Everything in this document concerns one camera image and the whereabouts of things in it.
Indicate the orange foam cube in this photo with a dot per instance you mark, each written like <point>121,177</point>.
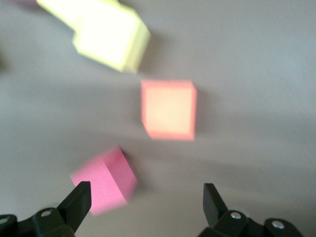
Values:
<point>169,109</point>

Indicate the brown table cover sheet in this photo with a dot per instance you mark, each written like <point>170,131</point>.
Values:
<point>247,74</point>

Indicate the magenta red foam cube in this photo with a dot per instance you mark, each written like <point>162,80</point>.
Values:
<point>106,177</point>

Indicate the yellow foam cube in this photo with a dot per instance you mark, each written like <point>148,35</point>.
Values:
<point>111,37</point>
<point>56,10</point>

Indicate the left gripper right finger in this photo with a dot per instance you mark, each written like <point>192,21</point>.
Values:
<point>217,212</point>

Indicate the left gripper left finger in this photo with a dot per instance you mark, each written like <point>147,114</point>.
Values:
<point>74,207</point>

